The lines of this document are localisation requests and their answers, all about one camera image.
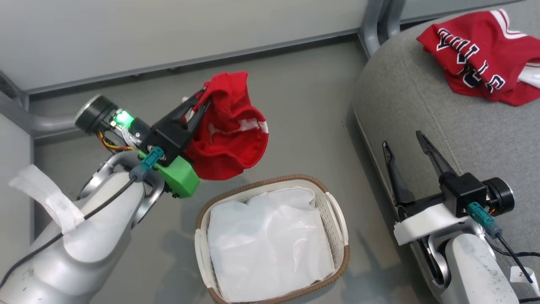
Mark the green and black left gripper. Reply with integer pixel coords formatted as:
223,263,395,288
75,87,212,199

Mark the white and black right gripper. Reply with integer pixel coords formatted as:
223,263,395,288
382,130,516,247

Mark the red shorts white stripe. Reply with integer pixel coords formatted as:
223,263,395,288
184,71,270,182

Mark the red jersey with lettering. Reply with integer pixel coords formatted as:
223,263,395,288
416,9,540,107

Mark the grey fabric sofa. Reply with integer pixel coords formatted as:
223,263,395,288
352,0,540,304

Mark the white laundry basket brown rim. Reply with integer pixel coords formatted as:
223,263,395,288
194,174,351,304

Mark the white paper label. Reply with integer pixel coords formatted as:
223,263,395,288
509,266,540,297

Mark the white basket liner bag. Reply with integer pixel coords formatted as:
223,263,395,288
206,187,337,303

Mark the white tape strip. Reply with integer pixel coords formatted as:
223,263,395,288
8,164,86,235

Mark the grey partition bottom rail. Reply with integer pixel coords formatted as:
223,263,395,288
23,28,364,96

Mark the left arm cable teal connector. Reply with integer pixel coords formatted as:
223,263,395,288
0,147,165,290

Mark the arm cable teal connector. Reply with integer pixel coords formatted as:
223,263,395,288
0,147,165,290
467,201,535,282

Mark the right arm cable teal connector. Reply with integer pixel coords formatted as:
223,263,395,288
467,201,535,282

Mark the thin black cable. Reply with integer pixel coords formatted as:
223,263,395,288
485,240,540,259

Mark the grey double partition post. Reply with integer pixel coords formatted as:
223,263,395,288
358,0,406,59

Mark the grey partition post with foot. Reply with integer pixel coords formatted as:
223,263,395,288
0,71,87,140

